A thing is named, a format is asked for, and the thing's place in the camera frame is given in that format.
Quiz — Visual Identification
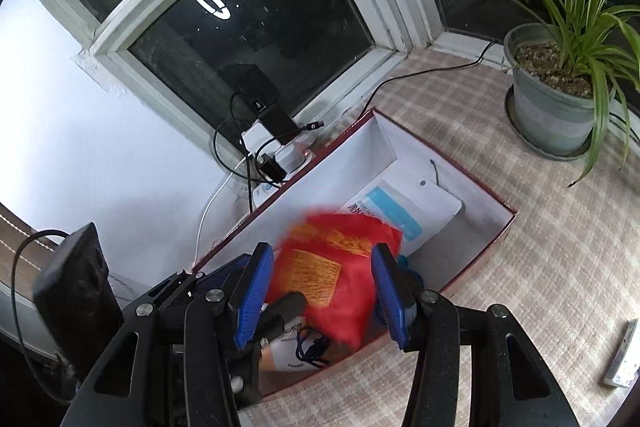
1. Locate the white power strip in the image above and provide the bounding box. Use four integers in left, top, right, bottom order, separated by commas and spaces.
240, 119, 321, 208

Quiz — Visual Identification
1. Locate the checked beige cloth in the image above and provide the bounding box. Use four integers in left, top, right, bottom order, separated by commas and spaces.
235, 52, 640, 427

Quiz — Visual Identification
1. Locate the white charging cable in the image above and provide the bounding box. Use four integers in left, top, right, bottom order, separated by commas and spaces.
195, 162, 251, 268

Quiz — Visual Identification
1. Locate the white window frame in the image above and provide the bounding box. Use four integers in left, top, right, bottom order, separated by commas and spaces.
20, 0, 506, 162

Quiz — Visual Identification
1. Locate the black charger plug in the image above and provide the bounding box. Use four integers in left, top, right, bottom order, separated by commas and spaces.
257, 153, 286, 182

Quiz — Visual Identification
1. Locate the blue lanyard cord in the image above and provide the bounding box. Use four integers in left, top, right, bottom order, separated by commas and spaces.
295, 326, 332, 367

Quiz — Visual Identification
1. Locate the white dotted card box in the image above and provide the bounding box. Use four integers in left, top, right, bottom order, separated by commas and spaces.
602, 318, 640, 389

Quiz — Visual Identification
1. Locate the red cardboard box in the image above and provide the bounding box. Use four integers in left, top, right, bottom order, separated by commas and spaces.
192, 107, 518, 403

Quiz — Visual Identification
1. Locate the grey plant pot saucer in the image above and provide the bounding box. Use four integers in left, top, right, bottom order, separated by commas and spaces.
504, 87, 606, 162

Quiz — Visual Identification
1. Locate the black power bank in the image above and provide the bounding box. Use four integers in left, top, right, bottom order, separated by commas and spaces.
234, 91, 299, 146

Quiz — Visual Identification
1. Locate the brown padded furniture edge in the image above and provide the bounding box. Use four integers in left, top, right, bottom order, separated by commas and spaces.
0, 202, 66, 288

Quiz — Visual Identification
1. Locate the blue face mask pack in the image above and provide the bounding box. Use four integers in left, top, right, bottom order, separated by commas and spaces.
345, 177, 463, 255

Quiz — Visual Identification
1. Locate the black charging cable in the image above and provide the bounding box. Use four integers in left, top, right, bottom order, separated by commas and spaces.
212, 93, 326, 188

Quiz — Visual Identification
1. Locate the black ring light cable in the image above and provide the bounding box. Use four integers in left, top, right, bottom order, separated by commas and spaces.
367, 38, 501, 108

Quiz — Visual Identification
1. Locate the red drawstring bag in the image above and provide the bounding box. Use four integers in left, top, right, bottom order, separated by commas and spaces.
265, 207, 403, 350

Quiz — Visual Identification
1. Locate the potted spider plant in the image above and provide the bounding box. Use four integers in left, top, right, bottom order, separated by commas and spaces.
470, 0, 640, 188

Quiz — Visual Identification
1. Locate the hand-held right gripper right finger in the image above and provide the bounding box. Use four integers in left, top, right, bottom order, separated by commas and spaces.
371, 243, 586, 427

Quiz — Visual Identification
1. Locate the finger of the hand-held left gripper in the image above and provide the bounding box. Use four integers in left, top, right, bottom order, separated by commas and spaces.
160, 254, 251, 308
230, 291, 308, 410

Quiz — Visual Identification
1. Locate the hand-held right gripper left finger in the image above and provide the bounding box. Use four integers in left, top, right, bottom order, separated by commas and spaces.
60, 242, 275, 427

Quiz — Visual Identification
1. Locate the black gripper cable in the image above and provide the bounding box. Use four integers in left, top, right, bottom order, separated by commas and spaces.
10, 229, 76, 403

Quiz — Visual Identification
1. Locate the orange tissue pack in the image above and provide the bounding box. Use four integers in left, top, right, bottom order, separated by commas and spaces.
260, 314, 351, 373

